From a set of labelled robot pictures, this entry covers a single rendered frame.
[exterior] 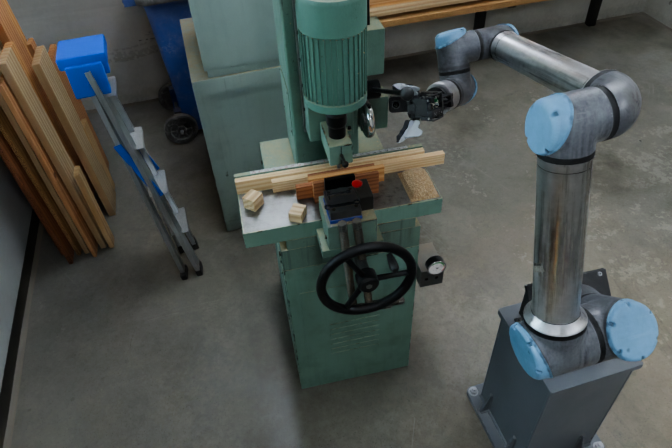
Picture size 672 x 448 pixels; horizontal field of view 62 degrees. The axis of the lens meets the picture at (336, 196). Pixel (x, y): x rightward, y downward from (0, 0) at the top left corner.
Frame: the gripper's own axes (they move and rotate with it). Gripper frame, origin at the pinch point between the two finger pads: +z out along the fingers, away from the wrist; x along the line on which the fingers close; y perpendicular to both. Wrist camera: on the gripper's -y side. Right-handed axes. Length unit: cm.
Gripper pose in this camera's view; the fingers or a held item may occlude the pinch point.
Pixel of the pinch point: (392, 114)
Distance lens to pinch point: 147.4
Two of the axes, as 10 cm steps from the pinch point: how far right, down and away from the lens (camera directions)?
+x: 1.1, 9.3, 3.4
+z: -6.3, 3.3, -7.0
